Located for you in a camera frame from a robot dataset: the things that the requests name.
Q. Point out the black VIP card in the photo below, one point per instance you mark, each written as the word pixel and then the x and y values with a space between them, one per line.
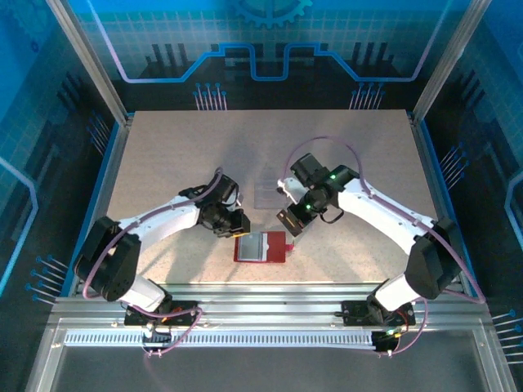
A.
pixel 289 225

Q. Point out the red leather card holder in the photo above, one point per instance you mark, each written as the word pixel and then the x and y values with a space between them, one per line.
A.
pixel 275 247

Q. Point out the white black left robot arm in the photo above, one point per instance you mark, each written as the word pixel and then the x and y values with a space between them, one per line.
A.
pixel 175 222

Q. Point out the clear plastic card box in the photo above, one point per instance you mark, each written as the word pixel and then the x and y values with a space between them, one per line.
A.
pixel 265 192

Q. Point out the blue table edge trim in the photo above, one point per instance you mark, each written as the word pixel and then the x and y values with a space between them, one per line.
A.
pixel 441 183
pixel 101 183

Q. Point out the small black control board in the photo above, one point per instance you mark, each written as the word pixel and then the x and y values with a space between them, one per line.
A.
pixel 384 343
pixel 157 338

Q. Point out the dark grey metal panel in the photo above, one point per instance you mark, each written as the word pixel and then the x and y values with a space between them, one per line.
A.
pixel 265 371

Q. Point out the aluminium mounting rail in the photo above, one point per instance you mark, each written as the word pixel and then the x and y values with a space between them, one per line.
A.
pixel 265 310

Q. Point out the aluminium side rail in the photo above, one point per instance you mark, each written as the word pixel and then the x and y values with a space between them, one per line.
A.
pixel 434 183
pixel 108 183

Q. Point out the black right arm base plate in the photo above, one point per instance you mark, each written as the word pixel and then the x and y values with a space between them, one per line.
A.
pixel 351 314

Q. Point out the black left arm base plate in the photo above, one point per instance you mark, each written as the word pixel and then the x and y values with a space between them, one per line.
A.
pixel 181 320

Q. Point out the aluminium frame post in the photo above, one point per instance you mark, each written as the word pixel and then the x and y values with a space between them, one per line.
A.
pixel 92 65
pixel 448 61

